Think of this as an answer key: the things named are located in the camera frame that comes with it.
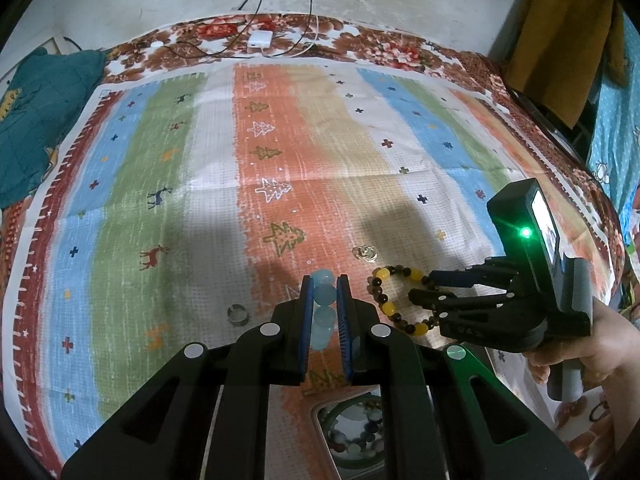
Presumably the floral brown bedsheet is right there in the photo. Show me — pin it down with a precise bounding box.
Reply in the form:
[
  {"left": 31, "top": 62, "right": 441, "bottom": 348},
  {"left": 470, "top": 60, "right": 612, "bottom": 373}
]
[{"left": 0, "top": 12, "right": 626, "bottom": 311}]

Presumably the light blue bead bracelet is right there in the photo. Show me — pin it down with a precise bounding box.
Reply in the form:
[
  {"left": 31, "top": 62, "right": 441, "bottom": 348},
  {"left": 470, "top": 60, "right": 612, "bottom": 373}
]
[{"left": 309, "top": 268, "right": 342, "bottom": 352}]

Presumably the right hand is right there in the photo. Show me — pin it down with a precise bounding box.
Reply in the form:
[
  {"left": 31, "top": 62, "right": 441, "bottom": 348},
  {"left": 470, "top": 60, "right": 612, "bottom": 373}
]
[{"left": 524, "top": 299, "right": 639, "bottom": 418}]

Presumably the light blue curtain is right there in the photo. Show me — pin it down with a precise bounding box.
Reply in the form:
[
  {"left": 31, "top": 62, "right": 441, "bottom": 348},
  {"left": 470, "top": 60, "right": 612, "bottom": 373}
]
[{"left": 588, "top": 16, "right": 639, "bottom": 244}]

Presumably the white cable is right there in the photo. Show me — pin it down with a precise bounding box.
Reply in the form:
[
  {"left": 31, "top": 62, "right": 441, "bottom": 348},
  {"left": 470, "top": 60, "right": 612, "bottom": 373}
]
[{"left": 259, "top": 0, "right": 321, "bottom": 59}]

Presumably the camera box with green light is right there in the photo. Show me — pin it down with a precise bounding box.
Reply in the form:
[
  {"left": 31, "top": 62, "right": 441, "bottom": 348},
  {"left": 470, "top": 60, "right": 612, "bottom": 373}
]
[{"left": 485, "top": 178, "right": 594, "bottom": 401}]

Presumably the green jade bangle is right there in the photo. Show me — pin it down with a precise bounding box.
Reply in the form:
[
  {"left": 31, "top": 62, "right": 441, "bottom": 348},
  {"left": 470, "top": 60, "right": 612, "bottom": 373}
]
[{"left": 318, "top": 393, "right": 385, "bottom": 468}]

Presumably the mustard hanging cloth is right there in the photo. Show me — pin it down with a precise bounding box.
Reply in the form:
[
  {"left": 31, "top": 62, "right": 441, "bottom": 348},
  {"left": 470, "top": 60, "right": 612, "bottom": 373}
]
[{"left": 503, "top": 0, "right": 627, "bottom": 128}]

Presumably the striped colourful mat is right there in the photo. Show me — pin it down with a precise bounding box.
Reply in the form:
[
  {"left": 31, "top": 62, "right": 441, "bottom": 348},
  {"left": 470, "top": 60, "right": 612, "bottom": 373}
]
[{"left": 2, "top": 60, "right": 601, "bottom": 476}]

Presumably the teal quilted pillow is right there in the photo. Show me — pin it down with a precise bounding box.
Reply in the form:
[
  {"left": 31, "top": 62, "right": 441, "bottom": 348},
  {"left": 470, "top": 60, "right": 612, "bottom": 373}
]
[{"left": 1, "top": 48, "right": 106, "bottom": 209}]

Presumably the white charger adapter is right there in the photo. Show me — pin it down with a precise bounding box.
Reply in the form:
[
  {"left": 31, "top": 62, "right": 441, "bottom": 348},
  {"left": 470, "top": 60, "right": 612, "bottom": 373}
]
[{"left": 247, "top": 30, "right": 273, "bottom": 49}]

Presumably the small silver ring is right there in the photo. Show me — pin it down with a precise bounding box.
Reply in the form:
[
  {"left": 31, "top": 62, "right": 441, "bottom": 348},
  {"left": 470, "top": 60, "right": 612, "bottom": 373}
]
[{"left": 226, "top": 302, "right": 252, "bottom": 326}]

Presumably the yellow and black bead bracelet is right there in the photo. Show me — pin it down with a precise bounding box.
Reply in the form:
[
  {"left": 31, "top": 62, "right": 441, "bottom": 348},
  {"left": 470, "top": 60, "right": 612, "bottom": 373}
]
[{"left": 366, "top": 263, "right": 452, "bottom": 337}]

